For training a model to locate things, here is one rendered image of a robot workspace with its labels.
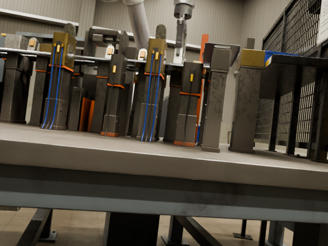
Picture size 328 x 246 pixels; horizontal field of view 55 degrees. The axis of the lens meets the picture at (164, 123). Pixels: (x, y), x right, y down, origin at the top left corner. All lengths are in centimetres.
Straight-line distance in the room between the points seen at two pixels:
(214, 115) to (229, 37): 775
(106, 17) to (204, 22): 245
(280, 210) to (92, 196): 39
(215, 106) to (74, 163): 47
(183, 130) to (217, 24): 758
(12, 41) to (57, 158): 119
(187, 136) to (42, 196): 58
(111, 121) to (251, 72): 52
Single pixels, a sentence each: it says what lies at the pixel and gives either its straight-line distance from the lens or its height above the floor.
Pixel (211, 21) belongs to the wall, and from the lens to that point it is 854.
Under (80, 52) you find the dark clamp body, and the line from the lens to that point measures 159.
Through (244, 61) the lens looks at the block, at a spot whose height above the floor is 102.
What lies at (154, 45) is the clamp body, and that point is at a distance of 109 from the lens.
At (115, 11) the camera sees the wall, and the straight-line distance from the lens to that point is 802.
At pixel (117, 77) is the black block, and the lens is 114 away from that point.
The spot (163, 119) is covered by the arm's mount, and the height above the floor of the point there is 81.
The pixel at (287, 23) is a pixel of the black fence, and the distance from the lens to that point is 206.
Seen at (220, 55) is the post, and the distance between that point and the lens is 91.
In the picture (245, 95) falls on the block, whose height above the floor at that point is 90.
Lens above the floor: 74
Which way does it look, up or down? 1 degrees up
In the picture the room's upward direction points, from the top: 7 degrees clockwise
